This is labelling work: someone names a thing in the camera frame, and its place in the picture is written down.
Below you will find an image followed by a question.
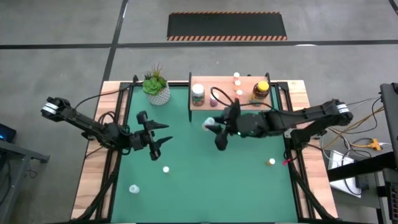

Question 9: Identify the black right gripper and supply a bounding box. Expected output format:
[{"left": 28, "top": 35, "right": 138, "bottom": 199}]
[{"left": 208, "top": 99, "right": 249, "bottom": 152}]

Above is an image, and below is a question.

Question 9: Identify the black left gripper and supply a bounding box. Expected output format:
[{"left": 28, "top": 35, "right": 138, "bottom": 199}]
[{"left": 129, "top": 111, "right": 174, "bottom": 161}]

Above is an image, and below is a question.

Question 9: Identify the white bottle with yellow label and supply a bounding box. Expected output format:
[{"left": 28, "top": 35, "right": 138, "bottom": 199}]
[{"left": 201, "top": 116, "right": 216, "bottom": 132}]

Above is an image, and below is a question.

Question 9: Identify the pink-label medicine bottle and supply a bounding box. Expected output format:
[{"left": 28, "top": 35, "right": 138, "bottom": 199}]
[{"left": 209, "top": 90, "right": 220, "bottom": 108}]

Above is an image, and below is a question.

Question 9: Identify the orange-label gummy bottle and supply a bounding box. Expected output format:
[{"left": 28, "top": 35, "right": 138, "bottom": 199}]
[{"left": 191, "top": 83, "right": 206, "bottom": 107}]

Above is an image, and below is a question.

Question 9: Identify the brown fish oil bottle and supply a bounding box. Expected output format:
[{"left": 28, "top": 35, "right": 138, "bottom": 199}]
[{"left": 249, "top": 80, "right": 271, "bottom": 106}]

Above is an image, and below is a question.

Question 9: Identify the wooden shelf with black legs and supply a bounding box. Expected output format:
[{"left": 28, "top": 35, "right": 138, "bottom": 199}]
[{"left": 188, "top": 72, "right": 271, "bottom": 123}]

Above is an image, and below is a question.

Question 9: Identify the succulent in white patterned pot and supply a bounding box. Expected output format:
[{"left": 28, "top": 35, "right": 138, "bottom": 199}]
[{"left": 142, "top": 63, "right": 171, "bottom": 106}]

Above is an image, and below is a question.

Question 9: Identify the green table mat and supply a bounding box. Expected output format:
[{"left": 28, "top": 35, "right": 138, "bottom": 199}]
[{"left": 111, "top": 85, "right": 299, "bottom": 223}]

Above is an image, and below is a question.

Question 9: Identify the black hazard-striped floor mat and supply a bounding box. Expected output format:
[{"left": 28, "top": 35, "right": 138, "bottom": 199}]
[{"left": 167, "top": 11, "right": 287, "bottom": 42}]

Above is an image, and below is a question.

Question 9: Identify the white box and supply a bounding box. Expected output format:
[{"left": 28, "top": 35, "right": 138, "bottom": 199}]
[{"left": 328, "top": 150, "right": 363, "bottom": 199}]

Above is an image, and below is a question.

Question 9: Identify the grey side table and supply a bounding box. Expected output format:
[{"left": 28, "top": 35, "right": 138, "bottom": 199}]
[{"left": 0, "top": 139, "right": 50, "bottom": 224}]

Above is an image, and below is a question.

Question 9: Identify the black side desk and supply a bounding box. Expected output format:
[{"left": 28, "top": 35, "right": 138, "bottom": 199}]
[{"left": 326, "top": 151, "right": 398, "bottom": 224}]

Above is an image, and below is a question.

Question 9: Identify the black blue-lit device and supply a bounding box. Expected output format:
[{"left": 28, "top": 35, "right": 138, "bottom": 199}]
[{"left": 0, "top": 123, "right": 17, "bottom": 144}]

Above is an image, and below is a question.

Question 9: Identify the yellow power plug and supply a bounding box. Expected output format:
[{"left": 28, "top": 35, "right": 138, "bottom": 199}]
[{"left": 366, "top": 138, "right": 382, "bottom": 152}]

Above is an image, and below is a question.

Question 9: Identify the black monitor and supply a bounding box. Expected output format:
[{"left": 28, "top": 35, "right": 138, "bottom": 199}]
[{"left": 379, "top": 82, "right": 398, "bottom": 152}]

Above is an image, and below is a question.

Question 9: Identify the black table frame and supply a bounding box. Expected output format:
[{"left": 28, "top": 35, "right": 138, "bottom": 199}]
[{"left": 70, "top": 73, "right": 340, "bottom": 224}]

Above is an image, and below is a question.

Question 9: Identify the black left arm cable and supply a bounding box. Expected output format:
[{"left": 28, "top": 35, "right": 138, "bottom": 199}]
[{"left": 73, "top": 86, "right": 131, "bottom": 110}]

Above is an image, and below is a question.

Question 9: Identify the orange floor cable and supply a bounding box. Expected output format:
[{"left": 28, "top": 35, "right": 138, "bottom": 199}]
[{"left": 343, "top": 105, "right": 386, "bottom": 133}]

